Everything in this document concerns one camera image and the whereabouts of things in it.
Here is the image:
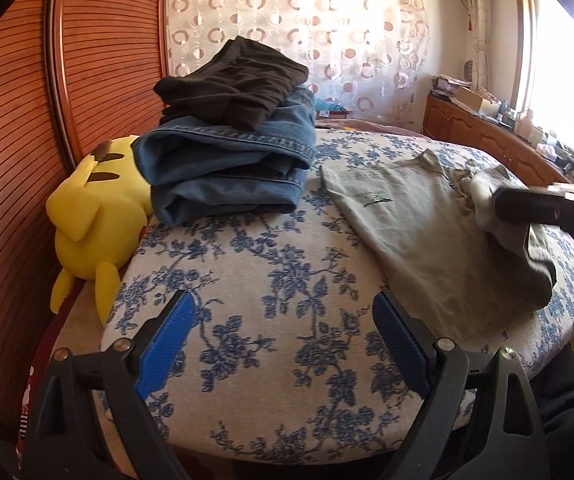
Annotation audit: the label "cardboard box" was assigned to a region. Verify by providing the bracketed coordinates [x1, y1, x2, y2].
[459, 85, 502, 116]

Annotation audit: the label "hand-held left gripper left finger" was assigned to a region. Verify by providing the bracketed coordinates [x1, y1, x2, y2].
[19, 290, 198, 480]

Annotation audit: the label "wooden headboard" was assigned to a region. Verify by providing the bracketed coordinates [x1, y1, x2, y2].
[0, 0, 170, 421]

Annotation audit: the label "circle-patterned sheer curtain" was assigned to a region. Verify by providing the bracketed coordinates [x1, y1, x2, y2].
[164, 0, 430, 133]

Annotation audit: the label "red patterned cloth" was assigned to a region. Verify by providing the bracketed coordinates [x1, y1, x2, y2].
[14, 365, 35, 461]

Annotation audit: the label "stack of papers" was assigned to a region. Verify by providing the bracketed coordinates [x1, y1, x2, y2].
[431, 75, 474, 98]

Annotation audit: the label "yellow plush toy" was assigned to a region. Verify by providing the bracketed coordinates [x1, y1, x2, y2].
[47, 135, 155, 326]

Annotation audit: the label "folded black pants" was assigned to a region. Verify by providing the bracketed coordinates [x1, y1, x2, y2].
[153, 36, 310, 130]

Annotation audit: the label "folded blue jeans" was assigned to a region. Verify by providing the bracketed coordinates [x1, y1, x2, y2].
[134, 87, 318, 226]

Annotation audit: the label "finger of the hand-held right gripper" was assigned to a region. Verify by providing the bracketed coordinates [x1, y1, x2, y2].
[495, 186, 574, 225]

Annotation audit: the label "wooden cabinet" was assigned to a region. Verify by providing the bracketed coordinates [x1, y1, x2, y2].
[423, 94, 574, 186]

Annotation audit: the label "person's dark clothing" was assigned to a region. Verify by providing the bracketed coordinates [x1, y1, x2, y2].
[537, 355, 574, 480]

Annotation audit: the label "row of small bottles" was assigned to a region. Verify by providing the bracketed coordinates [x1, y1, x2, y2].
[496, 100, 574, 171]

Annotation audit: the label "blue floral bed sheet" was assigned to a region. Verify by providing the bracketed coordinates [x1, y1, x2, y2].
[99, 127, 574, 453]

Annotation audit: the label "grey-green pants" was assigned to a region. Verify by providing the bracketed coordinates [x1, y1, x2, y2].
[321, 150, 558, 343]

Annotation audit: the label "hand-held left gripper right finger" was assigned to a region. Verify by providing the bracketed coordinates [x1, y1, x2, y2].
[373, 290, 552, 480]

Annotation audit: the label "window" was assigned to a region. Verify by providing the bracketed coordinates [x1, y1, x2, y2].
[517, 0, 574, 161]

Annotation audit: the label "white lace curtain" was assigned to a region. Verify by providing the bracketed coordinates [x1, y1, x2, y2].
[467, 0, 498, 96]

